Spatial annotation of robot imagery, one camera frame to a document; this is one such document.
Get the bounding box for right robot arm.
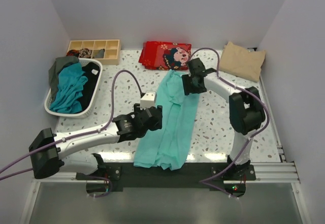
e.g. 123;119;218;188
182;58;267;180

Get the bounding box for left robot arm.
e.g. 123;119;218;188
29;104;163;179

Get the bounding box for wooden compartment organizer box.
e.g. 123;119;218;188
67;40;121;66

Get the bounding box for red folded cartoon blanket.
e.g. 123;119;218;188
139;41;191;71

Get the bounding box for grey sock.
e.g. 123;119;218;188
93;49;105;59

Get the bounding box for black garment with label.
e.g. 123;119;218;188
78;62;100;111

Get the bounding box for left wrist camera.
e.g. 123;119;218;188
140;91;157;109

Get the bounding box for dark grey t shirt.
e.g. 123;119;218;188
48;56;79;100

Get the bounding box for aluminium frame rail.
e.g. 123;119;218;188
20;81;313;224

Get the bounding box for red black patterned sock roll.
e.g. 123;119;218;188
66;49;80;57

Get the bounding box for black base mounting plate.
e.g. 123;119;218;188
76;163;256;196

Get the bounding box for teal t shirt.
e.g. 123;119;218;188
49;62;88;114

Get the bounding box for white plastic laundry basket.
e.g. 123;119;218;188
44;58;103;119

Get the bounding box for beige folded t shirt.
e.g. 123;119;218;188
219;41;266;82

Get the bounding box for pink brown patterned sock roll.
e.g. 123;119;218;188
79;48;92;58

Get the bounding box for mint green t shirt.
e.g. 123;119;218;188
134;70;199;171

